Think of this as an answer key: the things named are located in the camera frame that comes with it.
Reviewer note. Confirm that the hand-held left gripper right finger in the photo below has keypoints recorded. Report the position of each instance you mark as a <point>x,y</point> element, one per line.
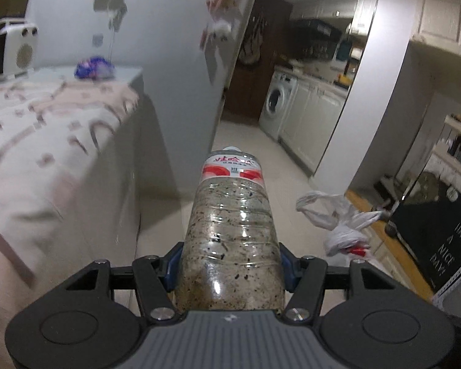
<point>290,273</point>

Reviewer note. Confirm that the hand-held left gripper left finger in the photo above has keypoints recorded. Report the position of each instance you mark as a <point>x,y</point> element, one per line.
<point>173,269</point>

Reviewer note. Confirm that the white plastic bag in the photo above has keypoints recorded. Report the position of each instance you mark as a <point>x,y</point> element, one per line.
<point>342,234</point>

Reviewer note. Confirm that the clear plastic bottle red label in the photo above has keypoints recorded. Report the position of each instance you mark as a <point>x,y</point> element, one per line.
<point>230,230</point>

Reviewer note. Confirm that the low cabinet with wooden top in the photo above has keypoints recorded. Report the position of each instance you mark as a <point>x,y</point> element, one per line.
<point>407,273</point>

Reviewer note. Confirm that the white lower kitchen cabinets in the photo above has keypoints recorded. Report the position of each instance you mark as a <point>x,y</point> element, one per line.
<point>315,123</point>

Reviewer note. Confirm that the white kitchen cabinets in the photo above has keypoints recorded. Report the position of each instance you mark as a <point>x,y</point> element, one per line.
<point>365,11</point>
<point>315,123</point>

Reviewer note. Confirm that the black printed board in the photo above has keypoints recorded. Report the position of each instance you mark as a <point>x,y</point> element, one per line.
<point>438,230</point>

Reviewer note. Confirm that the white washing machine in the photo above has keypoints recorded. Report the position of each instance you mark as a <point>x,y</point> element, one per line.
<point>276,102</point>

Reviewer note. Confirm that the dark wooden door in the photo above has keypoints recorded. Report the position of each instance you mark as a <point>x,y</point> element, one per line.
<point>249,88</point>

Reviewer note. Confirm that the yellow kitchen container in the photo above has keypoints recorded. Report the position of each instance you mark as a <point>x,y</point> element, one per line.
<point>345,80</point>

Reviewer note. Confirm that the white shelf with items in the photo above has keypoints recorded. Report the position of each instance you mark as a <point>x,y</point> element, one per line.
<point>459,146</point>

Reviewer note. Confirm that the purple snack bag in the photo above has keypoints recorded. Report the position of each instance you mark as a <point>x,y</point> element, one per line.
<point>94,68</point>

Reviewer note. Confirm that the teal hanging kitchen item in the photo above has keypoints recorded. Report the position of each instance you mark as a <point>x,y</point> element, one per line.
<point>344,50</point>

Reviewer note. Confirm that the hanging beige bag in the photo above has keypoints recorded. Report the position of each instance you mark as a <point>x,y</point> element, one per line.
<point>253,42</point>

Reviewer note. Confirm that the white plush sheep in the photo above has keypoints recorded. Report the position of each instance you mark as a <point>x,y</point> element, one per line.
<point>219,29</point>

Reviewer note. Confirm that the black range hood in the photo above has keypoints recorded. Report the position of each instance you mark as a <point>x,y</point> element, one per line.
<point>315,29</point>

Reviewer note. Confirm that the white fan heater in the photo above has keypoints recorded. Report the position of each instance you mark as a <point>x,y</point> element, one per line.
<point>19,50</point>

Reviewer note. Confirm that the white upper kitchen cabinets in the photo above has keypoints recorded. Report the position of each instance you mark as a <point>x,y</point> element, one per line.
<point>365,11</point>

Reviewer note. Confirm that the white wall switch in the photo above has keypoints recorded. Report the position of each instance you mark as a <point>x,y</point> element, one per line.
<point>97,40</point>

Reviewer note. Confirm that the white tall wall cabinet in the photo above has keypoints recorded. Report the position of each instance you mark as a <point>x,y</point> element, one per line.
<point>441,21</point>

